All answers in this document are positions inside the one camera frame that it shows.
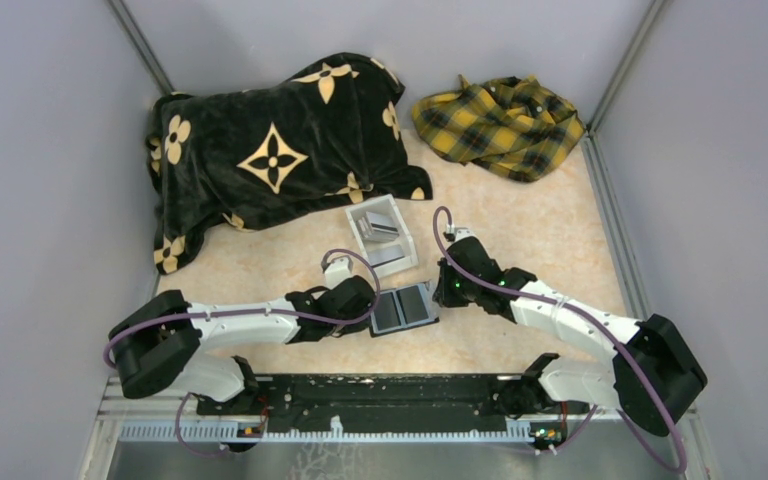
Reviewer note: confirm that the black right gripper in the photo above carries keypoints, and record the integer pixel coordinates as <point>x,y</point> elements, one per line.
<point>442,294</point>

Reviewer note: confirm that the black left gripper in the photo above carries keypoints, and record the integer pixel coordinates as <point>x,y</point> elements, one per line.
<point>352,327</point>

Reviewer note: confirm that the black leather card holder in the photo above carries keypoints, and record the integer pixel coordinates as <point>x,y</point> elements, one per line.
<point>433,308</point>

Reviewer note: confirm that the white plastic card tray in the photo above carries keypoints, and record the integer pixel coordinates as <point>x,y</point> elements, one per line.
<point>389,258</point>

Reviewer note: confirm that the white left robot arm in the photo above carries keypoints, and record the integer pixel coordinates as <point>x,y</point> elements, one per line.
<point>170,343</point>

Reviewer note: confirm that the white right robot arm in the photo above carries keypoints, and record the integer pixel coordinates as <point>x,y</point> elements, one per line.
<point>641,368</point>

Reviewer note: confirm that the yellow plaid cloth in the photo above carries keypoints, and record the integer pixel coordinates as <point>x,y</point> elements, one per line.
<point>513,127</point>

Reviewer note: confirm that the black floral velvet blanket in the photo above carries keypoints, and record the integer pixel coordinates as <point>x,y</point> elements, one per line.
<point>327,137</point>

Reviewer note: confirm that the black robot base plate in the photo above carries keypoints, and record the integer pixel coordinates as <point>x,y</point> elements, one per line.
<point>378,404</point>

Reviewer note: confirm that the aluminium frame rail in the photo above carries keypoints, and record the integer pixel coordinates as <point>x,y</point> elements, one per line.
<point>172,417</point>

